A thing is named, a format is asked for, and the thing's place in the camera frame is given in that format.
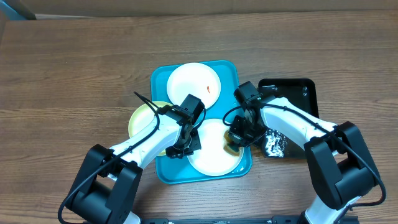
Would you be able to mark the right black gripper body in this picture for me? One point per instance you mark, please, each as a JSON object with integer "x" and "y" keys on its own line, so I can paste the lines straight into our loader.
{"x": 237, "y": 137}

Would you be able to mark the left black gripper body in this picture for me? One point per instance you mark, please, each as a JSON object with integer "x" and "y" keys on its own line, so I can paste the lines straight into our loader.
{"x": 185, "y": 148}

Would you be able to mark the yellow green sponge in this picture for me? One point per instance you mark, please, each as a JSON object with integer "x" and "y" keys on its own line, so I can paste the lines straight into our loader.
{"x": 230, "y": 146}

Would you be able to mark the white plate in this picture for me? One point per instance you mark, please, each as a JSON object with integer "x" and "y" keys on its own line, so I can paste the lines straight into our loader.
{"x": 196, "y": 79}
{"x": 213, "y": 158}

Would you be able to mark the yellow plate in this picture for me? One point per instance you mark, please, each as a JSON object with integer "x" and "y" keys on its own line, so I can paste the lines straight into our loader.
{"x": 142, "y": 117}

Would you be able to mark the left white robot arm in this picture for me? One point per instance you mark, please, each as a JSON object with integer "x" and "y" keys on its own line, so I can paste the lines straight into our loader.
{"x": 106, "y": 184}

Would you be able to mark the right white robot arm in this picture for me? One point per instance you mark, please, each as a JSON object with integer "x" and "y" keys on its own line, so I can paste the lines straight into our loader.
{"x": 342, "y": 170}

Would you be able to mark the teal plastic tray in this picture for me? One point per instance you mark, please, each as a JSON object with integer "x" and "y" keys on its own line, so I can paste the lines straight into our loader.
{"x": 178, "y": 171}

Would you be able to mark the black water tray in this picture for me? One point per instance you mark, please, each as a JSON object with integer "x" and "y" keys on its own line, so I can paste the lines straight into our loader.
{"x": 300, "y": 92}

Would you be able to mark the white plate top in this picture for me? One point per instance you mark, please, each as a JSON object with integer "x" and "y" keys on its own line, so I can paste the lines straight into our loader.
{"x": 196, "y": 79}

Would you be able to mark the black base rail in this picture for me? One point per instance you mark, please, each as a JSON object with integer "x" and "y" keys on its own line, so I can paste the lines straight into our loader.
{"x": 283, "y": 219}

